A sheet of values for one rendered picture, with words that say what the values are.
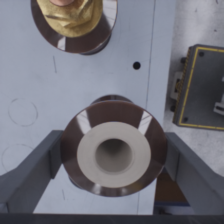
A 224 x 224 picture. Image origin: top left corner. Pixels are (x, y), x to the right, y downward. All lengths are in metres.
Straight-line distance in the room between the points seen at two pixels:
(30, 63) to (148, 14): 0.21
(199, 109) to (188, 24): 0.81
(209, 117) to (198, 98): 0.21
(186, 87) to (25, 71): 1.31
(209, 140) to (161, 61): 1.89
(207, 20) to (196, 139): 1.22
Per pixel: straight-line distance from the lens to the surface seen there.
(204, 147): 2.16
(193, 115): 1.57
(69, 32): 0.19
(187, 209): 1.22
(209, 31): 1.93
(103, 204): 0.41
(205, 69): 1.54
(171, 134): 0.16
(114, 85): 0.29
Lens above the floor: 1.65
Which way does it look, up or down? 75 degrees down
